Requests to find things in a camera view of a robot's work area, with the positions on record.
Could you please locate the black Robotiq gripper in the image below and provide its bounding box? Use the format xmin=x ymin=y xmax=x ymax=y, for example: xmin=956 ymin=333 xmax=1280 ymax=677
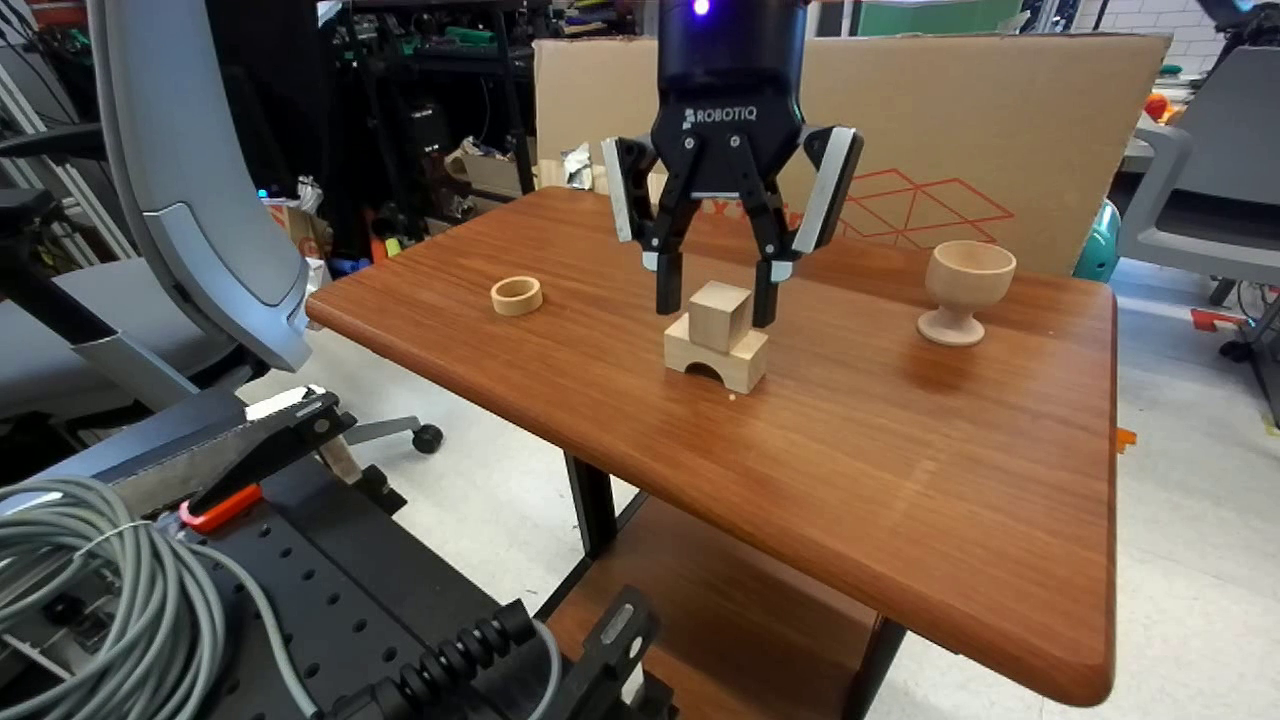
xmin=599 ymin=0 xmax=864 ymax=328

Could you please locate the small wooden cube block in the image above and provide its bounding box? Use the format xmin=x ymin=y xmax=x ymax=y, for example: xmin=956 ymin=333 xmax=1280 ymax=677
xmin=690 ymin=282 xmax=753 ymax=354

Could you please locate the wooden bridge shaped block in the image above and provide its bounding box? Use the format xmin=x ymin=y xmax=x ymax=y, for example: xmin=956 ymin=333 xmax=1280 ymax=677
xmin=665 ymin=318 xmax=767 ymax=395

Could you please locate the wooden goblet cup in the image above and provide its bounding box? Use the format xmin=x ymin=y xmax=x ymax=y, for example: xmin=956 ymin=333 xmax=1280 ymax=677
xmin=916 ymin=240 xmax=1018 ymax=347

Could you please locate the large cardboard sheet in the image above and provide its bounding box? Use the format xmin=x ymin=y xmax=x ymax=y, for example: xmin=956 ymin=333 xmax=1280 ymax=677
xmin=529 ymin=31 xmax=1177 ymax=282

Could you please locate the teal exercise ball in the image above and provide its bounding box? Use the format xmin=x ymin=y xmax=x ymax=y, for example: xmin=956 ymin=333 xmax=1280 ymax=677
xmin=1074 ymin=199 xmax=1120 ymax=283

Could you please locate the black orange clamp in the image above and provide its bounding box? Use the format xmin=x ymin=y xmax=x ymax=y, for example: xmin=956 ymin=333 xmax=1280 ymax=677
xmin=175 ymin=394 xmax=353 ymax=536

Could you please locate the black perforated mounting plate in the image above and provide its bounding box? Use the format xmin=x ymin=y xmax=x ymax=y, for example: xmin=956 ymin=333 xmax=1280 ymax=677
xmin=196 ymin=456 xmax=672 ymax=720

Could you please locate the grey office chair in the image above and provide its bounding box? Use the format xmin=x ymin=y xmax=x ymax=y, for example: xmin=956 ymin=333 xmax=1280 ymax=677
xmin=0 ymin=0 xmax=449 ymax=489

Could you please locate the wooden ring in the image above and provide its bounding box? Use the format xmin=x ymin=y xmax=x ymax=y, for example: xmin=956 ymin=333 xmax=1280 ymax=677
xmin=488 ymin=274 xmax=550 ymax=322

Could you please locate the coiled grey cable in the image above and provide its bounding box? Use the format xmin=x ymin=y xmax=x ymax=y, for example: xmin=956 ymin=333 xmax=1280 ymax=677
xmin=0 ymin=478 xmax=326 ymax=720

